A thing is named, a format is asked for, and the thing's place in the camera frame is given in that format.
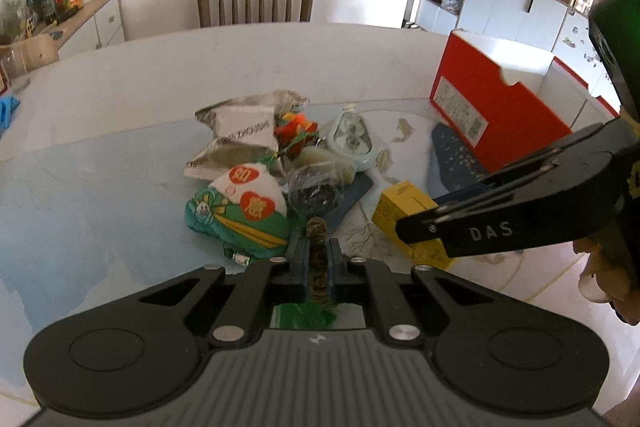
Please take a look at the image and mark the brown hair tie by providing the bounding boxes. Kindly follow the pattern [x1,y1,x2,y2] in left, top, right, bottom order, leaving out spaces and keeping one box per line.
[305,215,338,308]

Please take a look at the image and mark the clear plastic bag dark contents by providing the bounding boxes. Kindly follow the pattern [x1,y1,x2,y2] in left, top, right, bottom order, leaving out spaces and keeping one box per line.
[285,160,356,219]

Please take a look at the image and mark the green embroidered sachet pouch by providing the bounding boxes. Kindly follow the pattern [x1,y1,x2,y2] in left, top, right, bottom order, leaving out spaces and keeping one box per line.
[184,164,291,259]

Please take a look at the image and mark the yellow cardboard box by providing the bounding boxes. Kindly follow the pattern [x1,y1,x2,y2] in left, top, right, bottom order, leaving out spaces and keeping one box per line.
[371,180,454,271]

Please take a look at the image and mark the silver foil snack bag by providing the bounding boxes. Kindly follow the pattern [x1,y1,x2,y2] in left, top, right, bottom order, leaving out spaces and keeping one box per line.
[183,89,309,181]

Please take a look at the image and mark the person's right hand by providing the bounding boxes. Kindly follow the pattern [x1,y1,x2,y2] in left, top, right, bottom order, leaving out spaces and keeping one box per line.
[573,236,640,326]

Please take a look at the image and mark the red shoe box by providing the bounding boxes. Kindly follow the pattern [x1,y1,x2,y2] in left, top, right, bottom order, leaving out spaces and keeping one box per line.
[431,30,620,172]

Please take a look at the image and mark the dark blue cloth pad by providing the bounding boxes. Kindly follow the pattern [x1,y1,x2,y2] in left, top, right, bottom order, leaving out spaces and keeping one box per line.
[427,124,487,200]

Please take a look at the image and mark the orange red flower ornament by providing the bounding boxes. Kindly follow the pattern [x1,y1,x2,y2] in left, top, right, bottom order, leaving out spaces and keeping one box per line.
[274,113,319,159]

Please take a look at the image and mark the white sideboard wooden top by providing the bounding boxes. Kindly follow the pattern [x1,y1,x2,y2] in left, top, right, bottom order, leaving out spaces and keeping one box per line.
[1,0,126,70]

